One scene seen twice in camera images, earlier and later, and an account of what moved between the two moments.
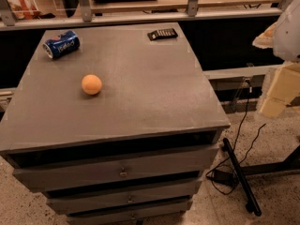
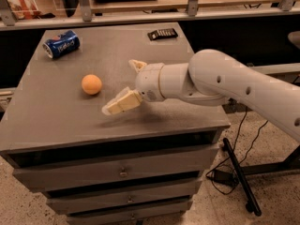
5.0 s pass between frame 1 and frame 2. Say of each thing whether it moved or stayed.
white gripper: moved
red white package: stayed
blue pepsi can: stayed
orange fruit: stayed
